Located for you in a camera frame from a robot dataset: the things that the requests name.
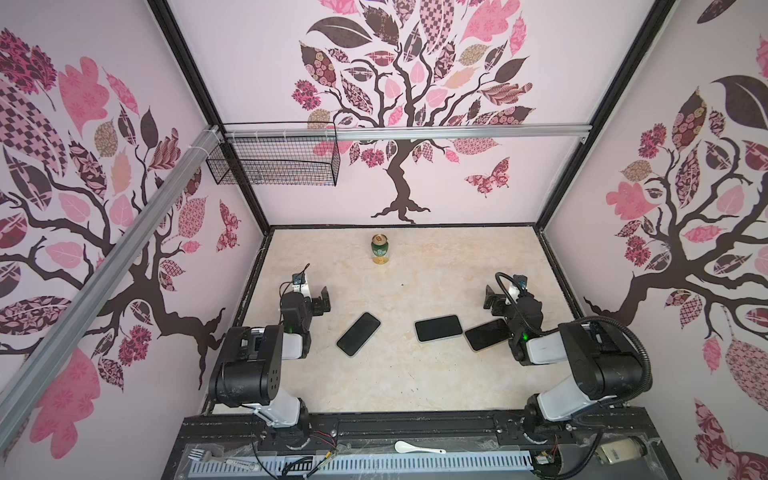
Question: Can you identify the black phone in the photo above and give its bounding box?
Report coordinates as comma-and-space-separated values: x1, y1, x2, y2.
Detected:
464, 318, 511, 352
336, 312, 381, 357
415, 315, 463, 343

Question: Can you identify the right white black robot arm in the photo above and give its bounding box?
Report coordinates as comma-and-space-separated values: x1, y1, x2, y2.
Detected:
483, 281, 653, 443

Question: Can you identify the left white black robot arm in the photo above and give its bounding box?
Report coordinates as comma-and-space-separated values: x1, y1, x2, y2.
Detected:
208, 289, 331, 448

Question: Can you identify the green gold drink can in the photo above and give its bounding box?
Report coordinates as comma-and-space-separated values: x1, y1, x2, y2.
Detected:
371, 234, 389, 265

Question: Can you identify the white plastic spoon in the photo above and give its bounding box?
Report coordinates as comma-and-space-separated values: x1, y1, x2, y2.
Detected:
394, 440, 447, 455

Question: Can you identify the silver aluminium bar back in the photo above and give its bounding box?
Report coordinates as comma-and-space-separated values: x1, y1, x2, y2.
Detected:
225, 124, 592, 141

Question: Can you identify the silver aluminium bar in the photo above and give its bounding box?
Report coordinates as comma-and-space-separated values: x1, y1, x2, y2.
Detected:
225, 124, 592, 141
1, 125, 221, 448

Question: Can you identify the beige power adapter box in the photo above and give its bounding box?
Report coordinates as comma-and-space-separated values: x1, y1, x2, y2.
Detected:
595, 437, 647, 465

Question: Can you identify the silver aluminium bar left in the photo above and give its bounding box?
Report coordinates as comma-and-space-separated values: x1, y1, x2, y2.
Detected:
1, 125, 221, 448

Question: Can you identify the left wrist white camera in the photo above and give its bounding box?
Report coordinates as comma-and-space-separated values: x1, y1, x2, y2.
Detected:
291, 271, 311, 297

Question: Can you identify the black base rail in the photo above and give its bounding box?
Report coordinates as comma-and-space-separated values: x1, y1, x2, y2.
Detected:
176, 407, 658, 450

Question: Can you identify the black wire basket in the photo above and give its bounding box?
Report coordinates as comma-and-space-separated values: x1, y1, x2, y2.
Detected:
206, 120, 341, 187

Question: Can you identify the white slotted cable duct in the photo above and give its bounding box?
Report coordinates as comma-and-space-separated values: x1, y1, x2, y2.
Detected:
187, 451, 533, 479

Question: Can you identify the right black corrugated cable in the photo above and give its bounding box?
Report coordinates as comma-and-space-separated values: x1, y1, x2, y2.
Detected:
494, 271, 653, 409

